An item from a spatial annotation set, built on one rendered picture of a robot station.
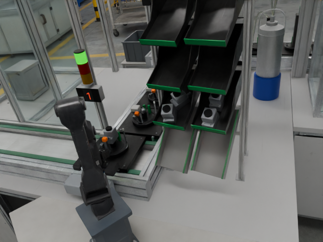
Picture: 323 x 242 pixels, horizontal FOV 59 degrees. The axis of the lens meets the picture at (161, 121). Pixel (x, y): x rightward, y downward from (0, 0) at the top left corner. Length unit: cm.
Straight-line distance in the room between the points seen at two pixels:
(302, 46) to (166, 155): 126
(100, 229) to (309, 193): 139
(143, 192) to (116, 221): 29
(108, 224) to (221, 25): 72
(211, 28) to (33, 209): 106
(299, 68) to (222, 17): 127
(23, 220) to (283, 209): 107
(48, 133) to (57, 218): 57
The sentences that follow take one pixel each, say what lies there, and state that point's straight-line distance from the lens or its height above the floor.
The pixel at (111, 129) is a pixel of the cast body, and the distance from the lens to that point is 133.
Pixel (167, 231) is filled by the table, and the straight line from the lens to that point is 118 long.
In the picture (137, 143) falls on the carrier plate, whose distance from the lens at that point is 140.
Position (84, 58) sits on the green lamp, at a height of 138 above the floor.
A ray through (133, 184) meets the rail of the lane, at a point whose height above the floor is 95.
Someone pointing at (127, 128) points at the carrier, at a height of 97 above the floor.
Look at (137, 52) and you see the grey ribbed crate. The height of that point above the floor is 73.
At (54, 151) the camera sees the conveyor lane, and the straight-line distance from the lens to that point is 163.
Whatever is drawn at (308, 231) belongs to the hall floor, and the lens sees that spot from 232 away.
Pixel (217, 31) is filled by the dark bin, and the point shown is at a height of 153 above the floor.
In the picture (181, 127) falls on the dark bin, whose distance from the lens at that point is 105.
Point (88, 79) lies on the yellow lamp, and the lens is 138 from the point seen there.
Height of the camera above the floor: 181
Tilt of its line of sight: 33 degrees down
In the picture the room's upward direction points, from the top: 8 degrees counter-clockwise
